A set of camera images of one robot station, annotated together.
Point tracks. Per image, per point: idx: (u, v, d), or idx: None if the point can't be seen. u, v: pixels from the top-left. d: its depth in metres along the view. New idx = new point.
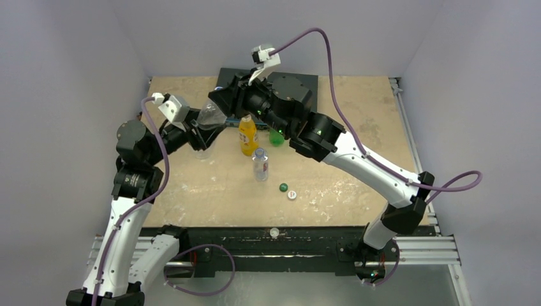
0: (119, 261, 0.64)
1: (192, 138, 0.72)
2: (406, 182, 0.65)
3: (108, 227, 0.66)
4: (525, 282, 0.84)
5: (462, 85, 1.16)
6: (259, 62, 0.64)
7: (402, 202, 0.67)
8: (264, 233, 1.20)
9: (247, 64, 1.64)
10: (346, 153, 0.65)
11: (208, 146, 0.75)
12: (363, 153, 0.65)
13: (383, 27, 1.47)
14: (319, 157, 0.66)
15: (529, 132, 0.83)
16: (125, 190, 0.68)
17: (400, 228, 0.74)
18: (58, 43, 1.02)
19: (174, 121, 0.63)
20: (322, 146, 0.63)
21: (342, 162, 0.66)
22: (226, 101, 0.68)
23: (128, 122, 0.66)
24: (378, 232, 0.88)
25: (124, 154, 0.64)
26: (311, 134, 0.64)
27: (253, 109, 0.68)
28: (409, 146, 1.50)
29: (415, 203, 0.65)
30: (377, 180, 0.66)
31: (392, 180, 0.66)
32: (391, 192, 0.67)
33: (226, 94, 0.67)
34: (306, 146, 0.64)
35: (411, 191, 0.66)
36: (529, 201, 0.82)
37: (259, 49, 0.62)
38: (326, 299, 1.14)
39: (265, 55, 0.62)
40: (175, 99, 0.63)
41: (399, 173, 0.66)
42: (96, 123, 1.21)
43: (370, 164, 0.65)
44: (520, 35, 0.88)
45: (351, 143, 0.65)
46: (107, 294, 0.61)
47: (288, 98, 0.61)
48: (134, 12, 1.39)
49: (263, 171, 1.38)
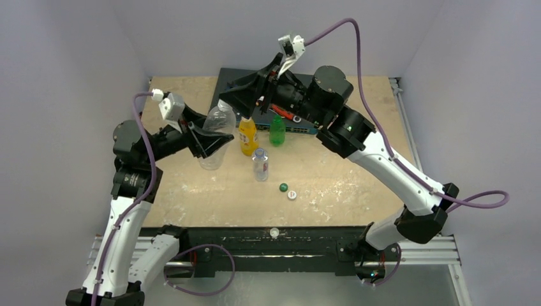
0: (118, 261, 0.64)
1: (191, 142, 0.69)
2: (430, 190, 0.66)
3: (107, 227, 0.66)
4: (524, 282, 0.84)
5: (462, 86, 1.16)
6: (291, 54, 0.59)
7: (422, 210, 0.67)
8: (264, 233, 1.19)
9: (247, 63, 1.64)
10: (374, 154, 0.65)
11: (209, 155, 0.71)
12: (391, 155, 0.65)
13: (383, 28, 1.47)
14: (344, 153, 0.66)
15: (529, 134, 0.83)
16: (125, 189, 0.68)
17: (414, 236, 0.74)
18: (58, 43, 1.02)
19: (166, 118, 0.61)
20: (350, 142, 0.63)
21: (368, 162, 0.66)
22: (245, 102, 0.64)
23: (124, 123, 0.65)
24: (383, 235, 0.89)
25: (121, 155, 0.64)
26: (341, 130, 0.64)
27: (282, 103, 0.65)
28: (409, 146, 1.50)
29: (436, 213, 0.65)
30: (401, 184, 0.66)
31: (417, 187, 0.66)
32: (413, 199, 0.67)
33: (245, 94, 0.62)
34: (335, 140, 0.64)
35: (434, 200, 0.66)
36: (529, 202, 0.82)
37: (293, 39, 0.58)
38: (326, 299, 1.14)
39: (299, 47, 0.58)
40: (171, 96, 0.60)
41: (424, 180, 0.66)
42: (96, 123, 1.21)
43: (397, 168, 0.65)
44: (521, 36, 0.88)
45: (380, 144, 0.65)
46: (106, 294, 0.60)
47: (330, 89, 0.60)
48: (134, 11, 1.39)
49: (263, 171, 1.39)
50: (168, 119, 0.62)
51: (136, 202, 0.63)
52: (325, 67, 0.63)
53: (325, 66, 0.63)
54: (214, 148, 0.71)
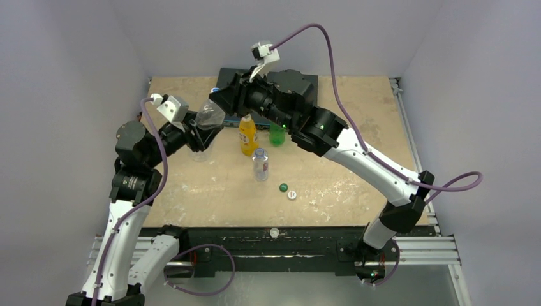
0: (118, 264, 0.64)
1: (191, 139, 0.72)
2: (406, 180, 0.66)
3: (106, 231, 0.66)
4: (525, 281, 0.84)
5: (462, 85, 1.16)
6: (260, 58, 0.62)
7: (400, 200, 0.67)
8: (264, 233, 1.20)
9: (247, 63, 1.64)
10: (348, 150, 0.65)
11: (207, 147, 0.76)
12: (365, 150, 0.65)
13: (383, 28, 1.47)
14: (320, 152, 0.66)
15: (529, 133, 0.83)
16: (123, 193, 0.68)
17: (398, 226, 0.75)
18: (58, 43, 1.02)
19: (173, 120, 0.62)
20: (324, 140, 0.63)
21: (343, 157, 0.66)
22: (228, 100, 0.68)
23: (127, 123, 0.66)
24: (379, 233, 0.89)
25: (122, 155, 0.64)
26: (313, 129, 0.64)
27: (254, 106, 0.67)
28: (409, 146, 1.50)
29: (414, 201, 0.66)
30: (377, 177, 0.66)
31: (393, 178, 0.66)
32: (390, 190, 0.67)
33: (227, 94, 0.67)
34: (309, 140, 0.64)
35: (411, 190, 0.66)
36: (529, 201, 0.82)
37: (259, 44, 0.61)
38: (327, 299, 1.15)
39: (265, 50, 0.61)
40: (175, 99, 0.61)
41: (399, 171, 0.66)
42: (96, 124, 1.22)
43: (372, 161, 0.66)
44: (521, 36, 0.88)
45: (353, 139, 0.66)
46: (106, 298, 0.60)
47: (289, 91, 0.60)
48: (134, 12, 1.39)
49: (263, 171, 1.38)
50: (173, 121, 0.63)
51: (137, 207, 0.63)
52: (289, 71, 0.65)
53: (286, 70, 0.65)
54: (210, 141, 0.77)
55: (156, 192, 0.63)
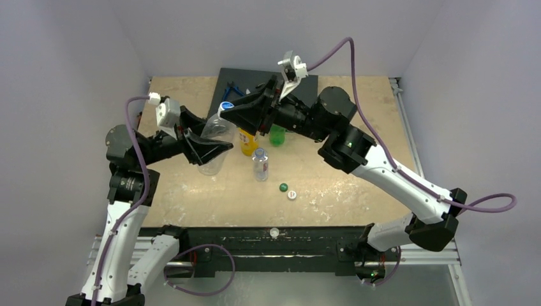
0: (117, 266, 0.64)
1: (185, 148, 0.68)
2: (437, 198, 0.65)
3: (104, 233, 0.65)
4: (525, 281, 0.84)
5: (462, 85, 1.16)
6: (293, 79, 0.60)
7: (431, 218, 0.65)
8: (264, 233, 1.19)
9: (247, 63, 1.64)
10: (377, 167, 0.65)
11: (204, 162, 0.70)
12: (393, 167, 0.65)
13: (383, 28, 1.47)
14: (348, 169, 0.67)
15: (529, 132, 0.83)
16: (120, 194, 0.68)
17: (428, 245, 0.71)
18: (58, 43, 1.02)
19: (160, 124, 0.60)
20: (353, 158, 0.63)
21: (372, 174, 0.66)
22: (249, 119, 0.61)
23: (116, 129, 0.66)
24: (386, 239, 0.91)
25: (114, 161, 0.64)
26: (342, 147, 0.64)
27: (284, 122, 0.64)
28: (409, 146, 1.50)
29: (446, 220, 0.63)
30: (407, 195, 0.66)
31: (423, 195, 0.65)
32: (420, 208, 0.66)
33: (250, 113, 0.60)
34: (337, 158, 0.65)
35: (443, 208, 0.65)
36: (529, 201, 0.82)
37: (296, 65, 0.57)
38: (327, 299, 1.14)
39: (302, 73, 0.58)
40: (168, 102, 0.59)
41: (430, 189, 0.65)
42: (96, 124, 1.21)
43: (402, 178, 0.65)
44: (521, 35, 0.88)
45: (383, 156, 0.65)
46: (106, 300, 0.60)
47: (336, 112, 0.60)
48: (134, 12, 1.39)
49: (263, 171, 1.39)
50: (161, 125, 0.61)
51: (134, 207, 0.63)
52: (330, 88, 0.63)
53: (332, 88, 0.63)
54: (210, 156, 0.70)
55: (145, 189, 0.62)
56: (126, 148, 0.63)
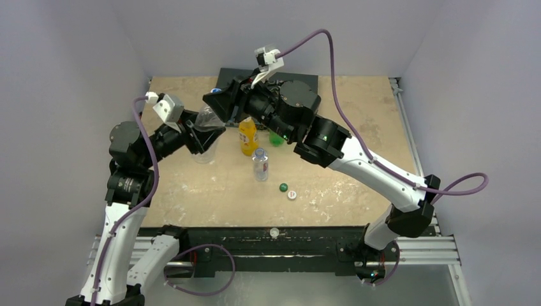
0: (116, 268, 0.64)
1: (188, 140, 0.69)
2: (413, 187, 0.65)
3: (103, 235, 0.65)
4: (524, 281, 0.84)
5: (462, 85, 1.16)
6: (265, 65, 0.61)
7: (409, 206, 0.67)
8: (264, 233, 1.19)
9: (246, 63, 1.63)
10: (353, 159, 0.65)
11: (205, 150, 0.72)
12: (370, 158, 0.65)
13: (383, 29, 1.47)
14: (325, 163, 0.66)
15: (529, 133, 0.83)
16: (118, 195, 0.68)
17: (407, 232, 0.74)
18: (58, 43, 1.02)
19: (167, 121, 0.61)
20: (328, 152, 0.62)
21: (349, 167, 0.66)
22: (222, 106, 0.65)
23: (121, 125, 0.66)
24: (381, 235, 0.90)
25: (117, 157, 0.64)
26: (316, 141, 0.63)
27: (255, 113, 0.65)
28: (409, 146, 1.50)
29: (423, 208, 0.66)
30: (385, 185, 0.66)
31: (400, 184, 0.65)
32: (399, 197, 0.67)
33: (222, 99, 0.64)
34: (312, 152, 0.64)
35: (418, 195, 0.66)
36: (529, 201, 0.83)
37: (265, 51, 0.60)
38: (327, 299, 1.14)
39: (271, 58, 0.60)
40: (169, 98, 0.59)
41: (406, 177, 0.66)
42: (96, 124, 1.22)
43: (378, 169, 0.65)
44: (520, 36, 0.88)
45: (358, 148, 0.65)
46: (104, 303, 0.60)
47: (297, 104, 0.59)
48: (134, 13, 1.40)
49: (263, 171, 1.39)
50: (168, 121, 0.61)
51: (134, 210, 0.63)
52: (296, 81, 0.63)
53: (298, 81, 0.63)
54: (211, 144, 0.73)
55: (149, 194, 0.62)
56: (129, 144, 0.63)
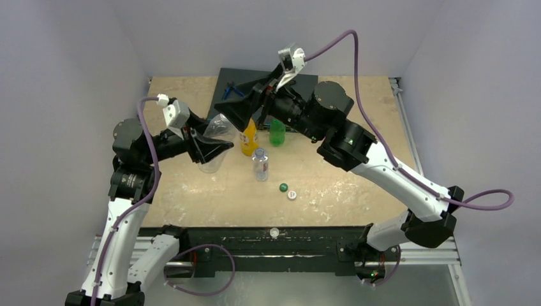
0: (117, 262, 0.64)
1: (191, 147, 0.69)
2: (437, 197, 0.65)
3: (105, 229, 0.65)
4: (524, 281, 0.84)
5: (462, 85, 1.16)
6: (290, 68, 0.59)
7: (430, 217, 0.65)
8: (264, 233, 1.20)
9: (246, 62, 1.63)
10: (377, 165, 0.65)
11: (208, 160, 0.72)
12: (395, 165, 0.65)
13: (383, 29, 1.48)
14: (348, 166, 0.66)
15: (529, 134, 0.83)
16: (122, 191, 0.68)
17: (425, 241, 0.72)
18: (58, 44, 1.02)
19: (170, 125, 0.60)
20: (353, 156, 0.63)
21: (372, 173, 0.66)
22: (240, 115, 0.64)
23: (124, 122, 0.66)
24: (386, 238, 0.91)
25: (120, 153, 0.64)
26: (342, 144, 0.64)
27: (280, 115, 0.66)
28: (409, 146, 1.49)
29: (446, 219, 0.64)
30: (407, 194, 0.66)
31: (423, 194, 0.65)
32: (420, 206, 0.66)
33: (240, 108, 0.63)
34: (337, 155, 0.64)
35: (442, 206, 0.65)
36: (529, 202, 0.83)
37: (292, 53, 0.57)
38: (327, 299, 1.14)
39: (298, 62, 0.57)
40: (178, 104, 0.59)
41: (429, 187, 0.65)
42: (96, 125, 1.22)
43: (402, 176, 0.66)
44: (521, 37, 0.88)
45: (383, 154, 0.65)
46: (106, 296, 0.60)
47: (332, 108, 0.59)
48: (134, 12, 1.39)
49: (263, 171, 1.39)
50: (171, 126, 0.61)
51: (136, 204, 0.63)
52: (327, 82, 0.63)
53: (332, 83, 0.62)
54: (213, 155, 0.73)
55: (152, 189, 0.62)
56: (133, 139, 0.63)
